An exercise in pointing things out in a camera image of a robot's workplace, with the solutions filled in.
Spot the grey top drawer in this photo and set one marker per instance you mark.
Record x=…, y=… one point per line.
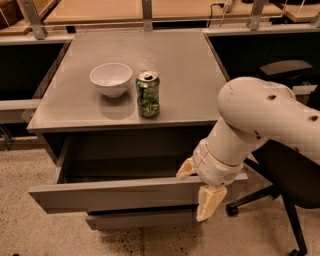
x=100, y=172

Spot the metal frame post right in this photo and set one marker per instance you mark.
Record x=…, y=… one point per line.
x=256, y=14

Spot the white power strip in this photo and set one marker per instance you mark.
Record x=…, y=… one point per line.
x=228, y=6

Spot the white ceramic bowl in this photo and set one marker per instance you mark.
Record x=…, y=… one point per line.
x=111, y=79

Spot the metal frame post middle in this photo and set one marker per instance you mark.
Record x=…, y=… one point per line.
x=147, y=15

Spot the green soda can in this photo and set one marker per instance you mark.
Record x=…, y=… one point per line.
x=147, y=86

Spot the black office chair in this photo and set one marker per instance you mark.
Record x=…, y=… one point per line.
x=292, y=175

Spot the metal frame post left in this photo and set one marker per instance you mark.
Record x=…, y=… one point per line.
x=36, y=23

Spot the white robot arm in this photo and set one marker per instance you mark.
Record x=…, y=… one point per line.
x=252, y=111

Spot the grey drawer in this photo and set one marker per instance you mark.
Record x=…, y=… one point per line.
x=100, y=172
x=142, y=219

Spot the grey drawer cabinet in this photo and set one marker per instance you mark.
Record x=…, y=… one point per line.
x=190, y=79

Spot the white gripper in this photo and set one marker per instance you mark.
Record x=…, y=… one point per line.
x=215, y=167

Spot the metal frame post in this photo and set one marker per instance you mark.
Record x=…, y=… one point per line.
x=256, y=14
x=147, y=15
x=36, y=23

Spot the grey bottom drawer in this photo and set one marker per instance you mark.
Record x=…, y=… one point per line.
x=142, y=219

